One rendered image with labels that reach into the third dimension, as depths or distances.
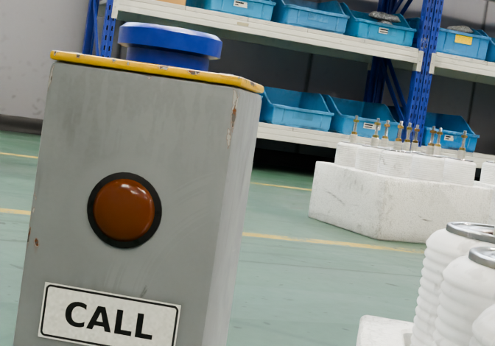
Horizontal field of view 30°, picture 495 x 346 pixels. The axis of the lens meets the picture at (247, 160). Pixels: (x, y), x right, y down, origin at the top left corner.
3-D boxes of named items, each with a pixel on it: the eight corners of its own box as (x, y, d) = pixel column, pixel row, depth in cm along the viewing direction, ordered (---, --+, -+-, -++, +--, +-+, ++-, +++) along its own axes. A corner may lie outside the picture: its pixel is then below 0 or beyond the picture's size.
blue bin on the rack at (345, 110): (303, 127, 557) (309, 93, 556) (359, 135, 570) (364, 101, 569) (340, 134, 510) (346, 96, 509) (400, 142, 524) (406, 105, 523)
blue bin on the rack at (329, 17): (254, 28, 538) (259, -8, 537) (314, 38, 550) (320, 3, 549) (283, 23, 490) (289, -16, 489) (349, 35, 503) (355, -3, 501)
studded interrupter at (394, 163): (409, 216, 269) (424, 124, 267) (392, 216, 261) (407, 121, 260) (381, 210, 275) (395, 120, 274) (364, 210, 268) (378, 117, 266)
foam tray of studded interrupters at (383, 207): (484, 249, 276) (493, 189, 275) (376, 240, 258) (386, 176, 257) (406, 225, 311) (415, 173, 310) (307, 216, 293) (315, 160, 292)
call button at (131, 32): (205, 86, 34) (213, 30, 34) (100, 71, 34) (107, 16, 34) (222, 90, 38) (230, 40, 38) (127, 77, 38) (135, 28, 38)
